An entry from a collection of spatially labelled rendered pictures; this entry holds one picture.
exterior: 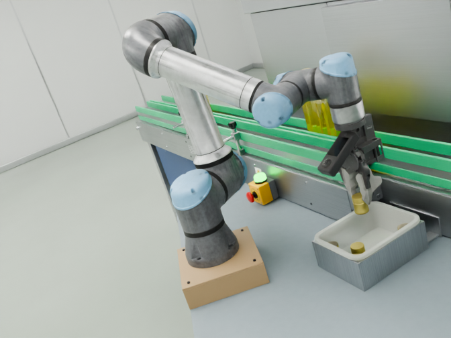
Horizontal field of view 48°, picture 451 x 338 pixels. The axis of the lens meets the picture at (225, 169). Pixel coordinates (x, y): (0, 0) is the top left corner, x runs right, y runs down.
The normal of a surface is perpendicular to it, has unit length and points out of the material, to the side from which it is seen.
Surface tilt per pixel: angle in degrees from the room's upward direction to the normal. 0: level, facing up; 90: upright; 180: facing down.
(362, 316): 0
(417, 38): 90
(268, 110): 90
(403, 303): 0
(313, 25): 90
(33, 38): 90
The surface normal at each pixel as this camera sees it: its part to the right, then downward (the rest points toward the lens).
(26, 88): 0.48, 0.18
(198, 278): -0.28, -0.90
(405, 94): -0.83, 0.41
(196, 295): 0.14, 0.32
